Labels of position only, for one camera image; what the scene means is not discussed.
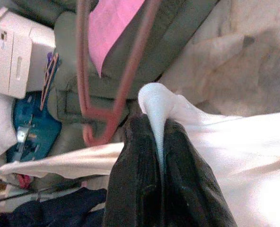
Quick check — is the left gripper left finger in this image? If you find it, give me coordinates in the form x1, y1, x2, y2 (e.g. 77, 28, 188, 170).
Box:
101, 114, 166, 227

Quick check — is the white garment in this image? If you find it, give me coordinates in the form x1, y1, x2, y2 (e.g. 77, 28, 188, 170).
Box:
0, 82, 280, 227

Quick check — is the pink cloth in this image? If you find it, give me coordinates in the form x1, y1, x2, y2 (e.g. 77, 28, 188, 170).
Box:
87, 0, 146, 79

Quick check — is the pink plastic hanger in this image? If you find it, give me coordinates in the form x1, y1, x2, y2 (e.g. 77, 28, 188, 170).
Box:
75, 0, 162, 145

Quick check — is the dark navy garment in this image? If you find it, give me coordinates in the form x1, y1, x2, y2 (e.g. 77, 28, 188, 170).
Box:
0, 187, 108, 227

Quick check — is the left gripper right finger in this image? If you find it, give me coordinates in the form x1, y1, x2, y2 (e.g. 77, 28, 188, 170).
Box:
163, 119, 238, 227

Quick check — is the teal blue bag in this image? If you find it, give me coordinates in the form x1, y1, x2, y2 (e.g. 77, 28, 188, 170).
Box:
6, 91, 62, 164

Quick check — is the purple orange striped strap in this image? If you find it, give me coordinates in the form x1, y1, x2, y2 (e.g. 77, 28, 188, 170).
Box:
39, 52, 61, 112

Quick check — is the white plastic box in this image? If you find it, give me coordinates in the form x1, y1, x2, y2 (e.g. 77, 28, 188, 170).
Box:
0, 7, 57, 100

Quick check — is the off-white fabric cover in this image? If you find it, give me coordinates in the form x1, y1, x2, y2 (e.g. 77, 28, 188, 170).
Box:
158, 0, 280, 120

